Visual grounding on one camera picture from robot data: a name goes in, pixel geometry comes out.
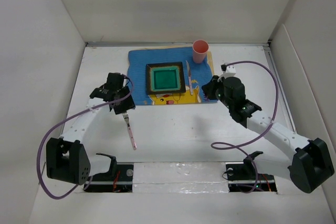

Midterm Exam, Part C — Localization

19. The blue yellow cartoon placemat cloth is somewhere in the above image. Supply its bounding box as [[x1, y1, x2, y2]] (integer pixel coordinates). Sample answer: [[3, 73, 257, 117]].
[[128, 47, 213, 105]]

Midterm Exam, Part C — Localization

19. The pink plastic cup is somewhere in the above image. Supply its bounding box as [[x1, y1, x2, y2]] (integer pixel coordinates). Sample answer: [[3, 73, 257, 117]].
[[192, 40, 209, 63]]

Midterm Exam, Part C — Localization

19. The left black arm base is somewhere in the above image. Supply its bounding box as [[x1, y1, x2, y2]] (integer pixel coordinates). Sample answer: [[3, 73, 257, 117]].
[[83, 153, 134, 193]]

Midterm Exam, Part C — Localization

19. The green square ceramic plate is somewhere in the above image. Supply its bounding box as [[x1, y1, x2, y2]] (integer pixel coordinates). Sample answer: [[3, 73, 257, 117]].
[[145, 62, 186, 95]]

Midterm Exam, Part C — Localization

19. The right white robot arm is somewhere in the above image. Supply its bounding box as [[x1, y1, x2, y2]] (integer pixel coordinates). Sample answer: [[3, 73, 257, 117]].
[[202, 76, 335, 193]]

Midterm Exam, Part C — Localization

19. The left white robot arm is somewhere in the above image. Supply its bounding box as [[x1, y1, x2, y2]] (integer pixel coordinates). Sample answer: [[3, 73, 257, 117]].
[[46, 73, 135, 185]]

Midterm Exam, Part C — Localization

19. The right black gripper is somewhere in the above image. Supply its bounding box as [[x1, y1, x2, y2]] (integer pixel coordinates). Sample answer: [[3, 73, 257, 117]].
[[202, 75, 233, 109]]

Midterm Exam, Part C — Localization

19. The pink handled knife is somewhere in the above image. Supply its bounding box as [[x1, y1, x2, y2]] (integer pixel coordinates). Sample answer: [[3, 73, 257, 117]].
[[186, 60, 194, 95]]

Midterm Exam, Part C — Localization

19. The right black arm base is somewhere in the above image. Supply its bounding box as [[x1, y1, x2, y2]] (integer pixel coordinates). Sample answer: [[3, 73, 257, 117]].
[[222, 151, 277, 193]]

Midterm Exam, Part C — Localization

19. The pink handled fork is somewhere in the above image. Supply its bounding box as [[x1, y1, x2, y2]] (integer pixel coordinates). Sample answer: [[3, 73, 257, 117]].
[[122, 112, 137, 150]]

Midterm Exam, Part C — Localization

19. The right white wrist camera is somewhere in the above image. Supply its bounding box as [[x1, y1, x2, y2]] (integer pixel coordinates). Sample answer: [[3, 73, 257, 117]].
[[220, 63, 236, 78]]

